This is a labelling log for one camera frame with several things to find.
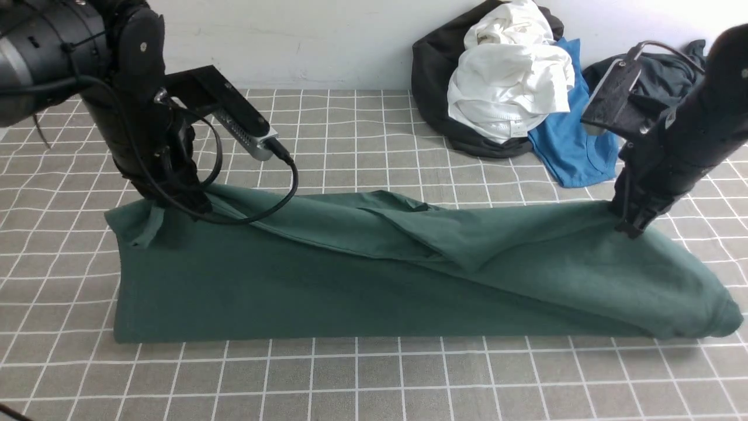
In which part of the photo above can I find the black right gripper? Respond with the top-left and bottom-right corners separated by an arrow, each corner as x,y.
610,146 -> 702,239

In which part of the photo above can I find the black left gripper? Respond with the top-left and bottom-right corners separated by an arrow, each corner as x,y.
114,111 -> 214,214

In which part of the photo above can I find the green long sleeve shirt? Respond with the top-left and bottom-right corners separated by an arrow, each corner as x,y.
105,190 -> 743,343

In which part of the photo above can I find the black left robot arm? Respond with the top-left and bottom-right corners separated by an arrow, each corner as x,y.
1,1 -> 213,218

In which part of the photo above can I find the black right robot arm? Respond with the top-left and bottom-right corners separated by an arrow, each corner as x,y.
610,25 -> 747,238

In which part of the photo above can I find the blue shirt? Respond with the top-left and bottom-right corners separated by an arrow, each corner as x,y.
529,38 -> 619,188

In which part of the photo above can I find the dark grey crumpled shirt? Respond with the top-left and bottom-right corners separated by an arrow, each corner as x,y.
582,39 -> 706,107

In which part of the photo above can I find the white crumpled shirt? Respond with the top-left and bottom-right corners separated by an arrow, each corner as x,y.
447,1 -> 576,143

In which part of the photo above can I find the black garment under white shirt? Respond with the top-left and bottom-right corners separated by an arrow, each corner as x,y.
411,1 -> 564,159

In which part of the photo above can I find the black left camera cable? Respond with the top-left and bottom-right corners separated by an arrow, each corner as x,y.
76,76 -> 300,225

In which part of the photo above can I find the black camera cable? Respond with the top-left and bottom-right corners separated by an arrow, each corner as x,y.
626,40 -> 708,74
76,76 -> 300,225

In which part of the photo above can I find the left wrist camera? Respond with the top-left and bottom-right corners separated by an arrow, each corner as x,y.
165,65 -> 278,161

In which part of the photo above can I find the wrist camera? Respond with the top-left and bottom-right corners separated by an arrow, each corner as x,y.
165,65 -> 278,161
580,58 -> 643,137

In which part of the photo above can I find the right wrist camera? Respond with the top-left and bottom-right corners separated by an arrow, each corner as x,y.
580,58 -> 643,137

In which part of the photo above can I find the black right camera cable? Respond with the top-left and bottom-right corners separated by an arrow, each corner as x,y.
626,40 -> 708,74

